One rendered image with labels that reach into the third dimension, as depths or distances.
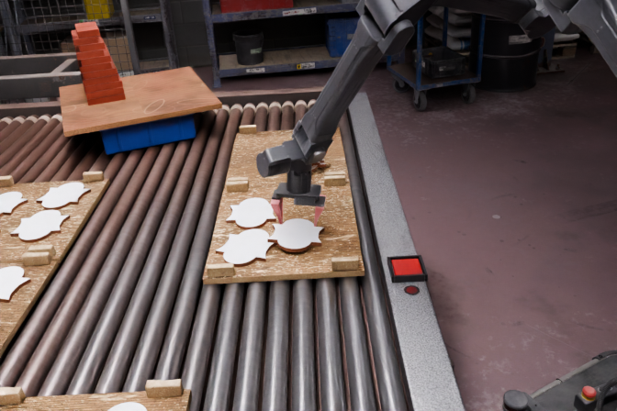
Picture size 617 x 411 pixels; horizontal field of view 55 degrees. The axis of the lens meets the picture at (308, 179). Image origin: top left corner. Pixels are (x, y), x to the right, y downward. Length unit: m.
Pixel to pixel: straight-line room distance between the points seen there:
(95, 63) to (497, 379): 1.82
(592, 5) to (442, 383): 0.64
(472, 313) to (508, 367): 0.32
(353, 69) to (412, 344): 0.52
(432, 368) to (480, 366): 1.35
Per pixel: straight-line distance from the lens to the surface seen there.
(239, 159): 1.83
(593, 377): 2.17
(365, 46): 1.07
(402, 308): 1.23
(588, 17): 0.81
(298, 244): 1.35
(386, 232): 1.46
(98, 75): 2.15
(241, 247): 1.38
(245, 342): 1.17
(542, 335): 2.65
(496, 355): 2.52
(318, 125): 1.23
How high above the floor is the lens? 1.70
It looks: 27 degrees down
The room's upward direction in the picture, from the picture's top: 3 degrees counter-clockwise
